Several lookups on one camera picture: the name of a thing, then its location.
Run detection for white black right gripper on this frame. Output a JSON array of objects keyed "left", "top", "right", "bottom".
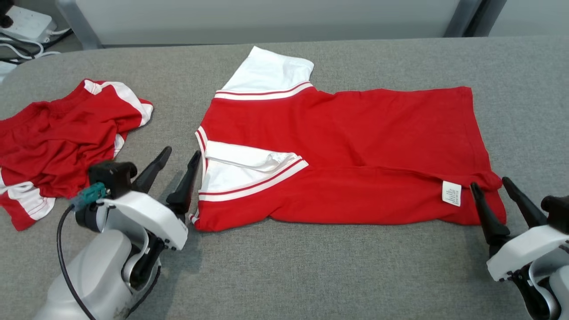
[{"left": 470, "top": 177, "right": 569, "bottom": 283}]

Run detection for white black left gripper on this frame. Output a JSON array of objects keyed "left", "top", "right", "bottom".
[{"left": 96, "top": 147, "right": 202, "bottom": 252}]

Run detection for red white shorts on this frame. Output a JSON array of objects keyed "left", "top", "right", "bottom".
[{"left": 0, "top": 79, "right": 154, "bottom": 232}]

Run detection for red white jersey shirt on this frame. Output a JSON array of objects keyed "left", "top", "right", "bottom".
[{"left": 189, "top": 46, "right": 508, "bottom": 233}]

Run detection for white partition panel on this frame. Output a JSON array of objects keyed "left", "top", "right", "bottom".
[
  {"left": 73, "top": 0, "right": 463, "bottom": 46},
  {"left": 488, "top": 0, "right": 569, "bottom": 38}
]

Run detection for plain white power strip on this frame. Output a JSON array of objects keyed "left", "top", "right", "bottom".
[{"left": 0, "top": 60, "right": 19, "bottom": 84}]

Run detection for white power strip with sockets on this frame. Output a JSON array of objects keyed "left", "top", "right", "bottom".
[{"left": 0, "top": 5, "right": 54, "bottom": 44}]

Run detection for black plug adapter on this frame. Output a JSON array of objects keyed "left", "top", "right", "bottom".
[{"left": 0, "top": 0, "right": 15, "bottom": 28}]

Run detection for black left cable teal plug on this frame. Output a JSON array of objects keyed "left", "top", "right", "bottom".
[{"left": 56, "top": 182, "right": 110, "bottom": 320}]

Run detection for grey partition post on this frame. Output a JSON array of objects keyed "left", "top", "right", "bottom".
[
  {"left": 442, "top": 0, "right": 484, "bottom": 39},
  {"left": 55, "top": 0, "right": 104, "bottom": 50},
  {"left": 462, "top": 0, "right": 501, "bottom": 38}
]

